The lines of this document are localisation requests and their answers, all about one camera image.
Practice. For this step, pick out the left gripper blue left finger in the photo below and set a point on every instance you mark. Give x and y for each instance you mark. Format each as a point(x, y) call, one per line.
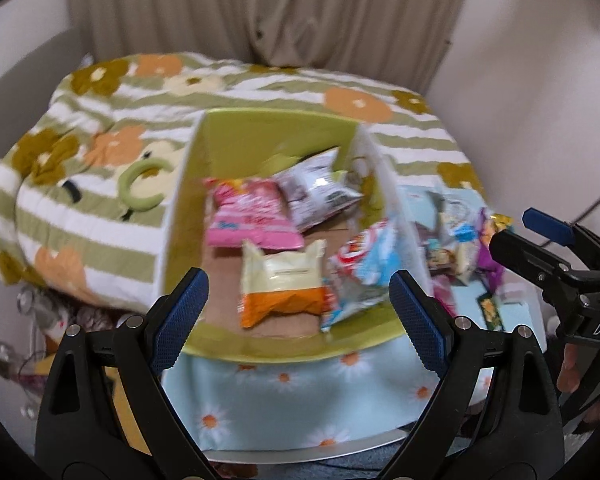
point(79, 434)

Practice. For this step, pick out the yellow gold snack bag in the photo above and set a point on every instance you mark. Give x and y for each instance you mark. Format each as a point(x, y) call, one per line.
point(500, 222)

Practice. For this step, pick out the green cardboard storage box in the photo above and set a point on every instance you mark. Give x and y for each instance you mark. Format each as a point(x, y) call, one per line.
point(237, 144)

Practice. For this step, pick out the striped floral blanket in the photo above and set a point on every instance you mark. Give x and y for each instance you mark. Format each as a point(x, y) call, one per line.
point(86, 193)

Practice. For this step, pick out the silver blue snack bag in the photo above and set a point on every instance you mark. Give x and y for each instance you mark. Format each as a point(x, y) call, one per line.
point(454, 221)

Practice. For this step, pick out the brown chocolate snack bag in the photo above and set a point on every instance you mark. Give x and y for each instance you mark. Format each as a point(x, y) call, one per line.
point(439, 254)

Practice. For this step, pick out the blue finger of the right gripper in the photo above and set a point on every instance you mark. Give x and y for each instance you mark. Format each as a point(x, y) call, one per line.
point(554, 275)
point(555, 227)

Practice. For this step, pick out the light blue daisy tablecloth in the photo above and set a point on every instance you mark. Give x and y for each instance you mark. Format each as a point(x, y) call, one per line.
point(193, 380)

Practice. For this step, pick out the right hand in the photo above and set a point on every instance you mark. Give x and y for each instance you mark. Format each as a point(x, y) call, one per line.
point(575, 379)

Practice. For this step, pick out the beige barcode snack bag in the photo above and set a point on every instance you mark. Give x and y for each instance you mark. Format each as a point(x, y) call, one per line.
point(465, 259)

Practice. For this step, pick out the blue white snack bag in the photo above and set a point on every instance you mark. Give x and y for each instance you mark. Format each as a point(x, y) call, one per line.
point(358, 273)

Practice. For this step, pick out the cream orange snack bag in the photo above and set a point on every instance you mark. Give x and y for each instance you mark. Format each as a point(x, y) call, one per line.
point(285, 283)

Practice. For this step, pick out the dark green snack packet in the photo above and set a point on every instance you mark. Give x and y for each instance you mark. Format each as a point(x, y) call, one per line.
point(490, 313)

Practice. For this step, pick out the purple chip bag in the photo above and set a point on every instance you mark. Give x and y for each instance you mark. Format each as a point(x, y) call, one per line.
point(490, 271)

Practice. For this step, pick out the pink strawberry snack bag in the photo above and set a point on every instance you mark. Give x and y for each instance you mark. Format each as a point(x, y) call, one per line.
point(250, 209)

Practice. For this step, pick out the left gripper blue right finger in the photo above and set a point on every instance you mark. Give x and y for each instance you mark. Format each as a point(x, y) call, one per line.
point(519, 431)

